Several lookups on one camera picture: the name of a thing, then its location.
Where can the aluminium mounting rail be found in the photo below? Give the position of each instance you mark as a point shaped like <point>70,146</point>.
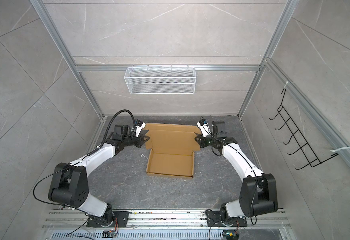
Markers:
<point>190,224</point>

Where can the black wire hook rack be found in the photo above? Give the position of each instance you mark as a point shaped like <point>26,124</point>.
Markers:
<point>295,134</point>

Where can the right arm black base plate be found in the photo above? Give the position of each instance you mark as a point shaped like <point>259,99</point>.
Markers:
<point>225,220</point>

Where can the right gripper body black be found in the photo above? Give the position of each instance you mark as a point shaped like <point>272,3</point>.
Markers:
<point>210,140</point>

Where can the white wire mesh basket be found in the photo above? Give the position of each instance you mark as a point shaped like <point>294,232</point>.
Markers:
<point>160,80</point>

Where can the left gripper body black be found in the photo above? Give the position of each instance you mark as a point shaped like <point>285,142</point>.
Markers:
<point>129,140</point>

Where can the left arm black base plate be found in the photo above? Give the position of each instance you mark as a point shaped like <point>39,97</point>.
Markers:
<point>109,220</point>

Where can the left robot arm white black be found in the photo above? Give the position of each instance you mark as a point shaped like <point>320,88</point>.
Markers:
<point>69,185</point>

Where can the brown cardboard box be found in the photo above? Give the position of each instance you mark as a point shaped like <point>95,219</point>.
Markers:
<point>172,149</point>

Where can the aluminium frame post left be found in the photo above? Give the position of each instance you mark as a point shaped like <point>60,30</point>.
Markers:
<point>47,21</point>

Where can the aluminium frame post right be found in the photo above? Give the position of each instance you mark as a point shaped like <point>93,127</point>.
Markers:
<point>280,28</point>

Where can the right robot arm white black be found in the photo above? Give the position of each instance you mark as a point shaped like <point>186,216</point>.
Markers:
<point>258,193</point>

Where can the aluminium frame post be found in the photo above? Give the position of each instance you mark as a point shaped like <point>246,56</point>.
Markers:
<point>280,28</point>
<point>47,21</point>

